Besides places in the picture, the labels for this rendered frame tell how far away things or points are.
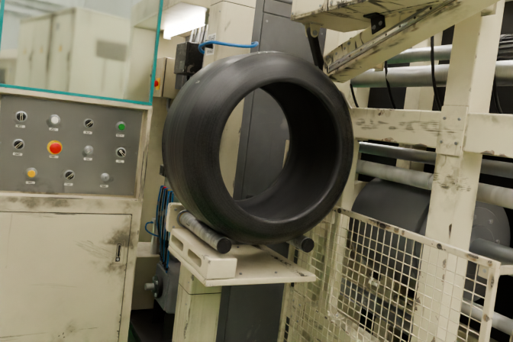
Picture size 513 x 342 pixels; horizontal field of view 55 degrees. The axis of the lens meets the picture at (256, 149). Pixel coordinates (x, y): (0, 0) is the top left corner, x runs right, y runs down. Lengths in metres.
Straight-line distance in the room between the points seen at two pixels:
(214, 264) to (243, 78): 0.52
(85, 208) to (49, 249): 0.19
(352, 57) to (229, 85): 0.54
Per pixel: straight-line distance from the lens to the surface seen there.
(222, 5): 1.78
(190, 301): 1.86
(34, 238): 1.97
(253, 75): 1.37
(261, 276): 1.51
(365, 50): 1.68
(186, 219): 1.66
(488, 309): 1.33
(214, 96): 1.34
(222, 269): 1.43
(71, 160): 1.97
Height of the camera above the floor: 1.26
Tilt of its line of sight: 3 degrees down
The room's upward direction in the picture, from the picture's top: 7 degrees clockwise
